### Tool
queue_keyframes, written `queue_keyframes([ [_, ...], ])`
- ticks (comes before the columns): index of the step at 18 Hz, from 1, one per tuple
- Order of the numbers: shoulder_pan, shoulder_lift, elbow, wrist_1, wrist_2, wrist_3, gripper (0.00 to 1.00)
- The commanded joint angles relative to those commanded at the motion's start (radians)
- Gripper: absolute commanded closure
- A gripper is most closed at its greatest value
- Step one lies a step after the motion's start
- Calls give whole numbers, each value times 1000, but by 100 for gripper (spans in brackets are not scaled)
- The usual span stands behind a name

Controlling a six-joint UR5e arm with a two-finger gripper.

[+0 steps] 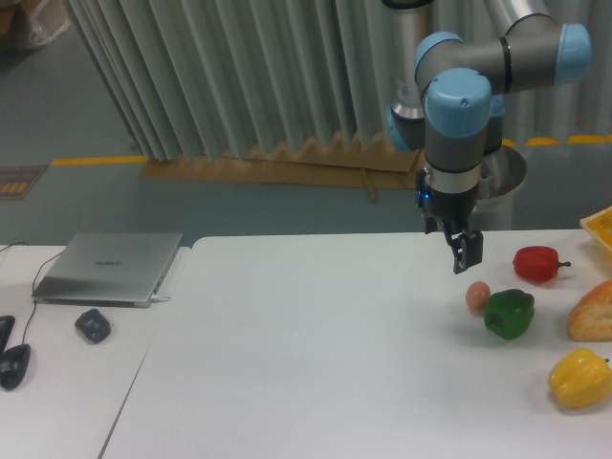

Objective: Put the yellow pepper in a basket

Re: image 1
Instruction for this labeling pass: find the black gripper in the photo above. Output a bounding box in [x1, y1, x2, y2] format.
[416, 169, 483, 273]

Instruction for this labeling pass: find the yellow bell pepper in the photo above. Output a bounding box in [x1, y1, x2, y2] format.
[548, 348, 611, 409]

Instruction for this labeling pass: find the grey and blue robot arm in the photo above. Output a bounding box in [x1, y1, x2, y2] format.
[384, 1, 593, 273]

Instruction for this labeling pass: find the red bell pepper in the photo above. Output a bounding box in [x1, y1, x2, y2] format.
[513, 246, 572, 284]

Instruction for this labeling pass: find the green bell pepper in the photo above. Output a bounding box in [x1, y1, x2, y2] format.
[484, 289, 535, 340]

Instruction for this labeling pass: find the yellow basket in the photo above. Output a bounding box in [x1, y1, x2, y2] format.
[579, 207, 612, 255]

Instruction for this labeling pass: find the brown egg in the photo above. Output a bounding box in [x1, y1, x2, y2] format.
[465, 281, 491, 315]

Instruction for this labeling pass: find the brown cardboard sheet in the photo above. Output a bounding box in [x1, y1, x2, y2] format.
[140, 132, 425, 194]

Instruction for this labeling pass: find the bread loaf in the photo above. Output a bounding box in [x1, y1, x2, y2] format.
[566, 280, 611, 342]

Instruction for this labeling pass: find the grey folding curtain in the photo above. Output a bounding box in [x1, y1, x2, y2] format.
[65, 1, 611, 161]

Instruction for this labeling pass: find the silver laptop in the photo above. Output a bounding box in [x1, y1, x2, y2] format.
[33, 232, 183, 307]

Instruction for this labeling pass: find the small black controller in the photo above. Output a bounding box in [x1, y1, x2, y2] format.
[75, 309, 112, 344]

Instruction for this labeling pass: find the black device at edge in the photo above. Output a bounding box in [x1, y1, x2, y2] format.
[0, 316, 15, 354]

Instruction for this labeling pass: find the black computer mouse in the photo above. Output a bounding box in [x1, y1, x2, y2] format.
[0, 343, 32, 391]

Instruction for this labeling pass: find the black mouse cable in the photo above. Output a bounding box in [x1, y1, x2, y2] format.
[0, 242, 72, 346]

